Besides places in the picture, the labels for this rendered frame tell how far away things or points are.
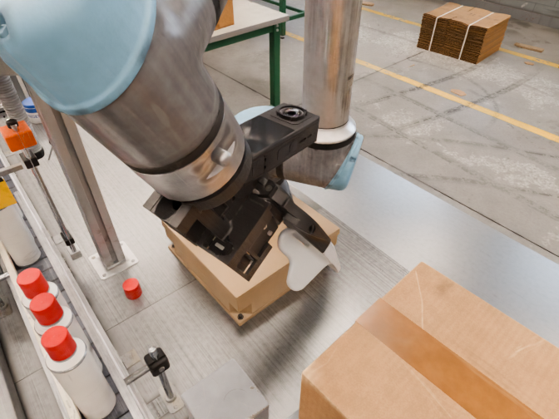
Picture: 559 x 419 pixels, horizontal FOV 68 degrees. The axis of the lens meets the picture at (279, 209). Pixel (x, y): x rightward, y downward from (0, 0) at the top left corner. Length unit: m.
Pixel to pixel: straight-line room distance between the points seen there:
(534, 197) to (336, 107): 2.22
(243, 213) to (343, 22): 0.40
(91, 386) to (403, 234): 0.75
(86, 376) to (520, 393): 0.54
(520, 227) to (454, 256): 1.54
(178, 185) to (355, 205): 0.89
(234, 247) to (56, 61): 0.20
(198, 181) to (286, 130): 0.12
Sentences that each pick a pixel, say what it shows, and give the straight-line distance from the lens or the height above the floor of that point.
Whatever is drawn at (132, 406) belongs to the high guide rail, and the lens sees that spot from 0.68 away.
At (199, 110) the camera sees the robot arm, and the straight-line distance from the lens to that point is 0.24.
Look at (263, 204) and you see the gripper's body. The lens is 0.34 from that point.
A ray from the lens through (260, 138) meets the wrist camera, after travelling 0.34.
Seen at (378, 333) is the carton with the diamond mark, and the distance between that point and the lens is 0.53.
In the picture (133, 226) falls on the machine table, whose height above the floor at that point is 0.83.
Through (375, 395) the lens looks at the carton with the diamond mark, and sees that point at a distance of 0.49.
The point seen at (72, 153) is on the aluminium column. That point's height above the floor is 1.13.
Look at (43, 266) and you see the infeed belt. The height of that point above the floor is 0.88.
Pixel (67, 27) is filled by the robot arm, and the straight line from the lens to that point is 0.19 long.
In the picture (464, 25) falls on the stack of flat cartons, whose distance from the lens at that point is 4.46.
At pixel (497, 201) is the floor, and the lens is 2.70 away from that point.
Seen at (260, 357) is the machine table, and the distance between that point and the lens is 0.83.
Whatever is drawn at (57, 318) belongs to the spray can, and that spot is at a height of 1.06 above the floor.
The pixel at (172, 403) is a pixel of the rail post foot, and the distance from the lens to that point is 0.81.
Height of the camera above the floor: 1.56
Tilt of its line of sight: 42 degrees down
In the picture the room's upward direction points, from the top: straight up
